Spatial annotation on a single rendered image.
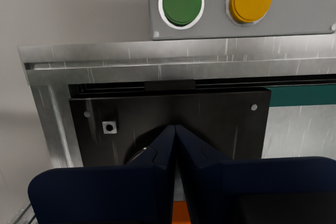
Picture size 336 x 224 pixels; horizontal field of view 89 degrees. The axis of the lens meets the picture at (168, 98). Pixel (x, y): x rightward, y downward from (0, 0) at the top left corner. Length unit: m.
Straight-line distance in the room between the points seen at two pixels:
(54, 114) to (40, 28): 0.16
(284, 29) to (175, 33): 0.12
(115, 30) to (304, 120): 0.34
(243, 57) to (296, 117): 0.15
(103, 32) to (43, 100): 0.14
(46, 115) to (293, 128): 0.36
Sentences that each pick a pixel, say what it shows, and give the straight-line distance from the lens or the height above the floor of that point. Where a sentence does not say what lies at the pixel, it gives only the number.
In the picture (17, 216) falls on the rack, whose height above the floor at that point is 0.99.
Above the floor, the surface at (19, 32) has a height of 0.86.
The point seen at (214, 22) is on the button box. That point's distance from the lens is 0.21.
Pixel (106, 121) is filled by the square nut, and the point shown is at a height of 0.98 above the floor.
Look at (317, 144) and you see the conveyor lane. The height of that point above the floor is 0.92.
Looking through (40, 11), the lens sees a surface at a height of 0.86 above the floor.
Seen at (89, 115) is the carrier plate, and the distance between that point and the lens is 0.22.
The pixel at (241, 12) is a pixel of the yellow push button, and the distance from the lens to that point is 0.21.
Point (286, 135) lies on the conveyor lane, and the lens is 0.35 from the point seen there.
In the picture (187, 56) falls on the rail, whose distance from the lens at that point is 0.20.
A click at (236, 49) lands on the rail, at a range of 0.22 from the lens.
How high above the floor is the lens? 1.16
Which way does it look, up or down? 72 degrees down
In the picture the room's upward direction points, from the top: 177 degrees clockwise
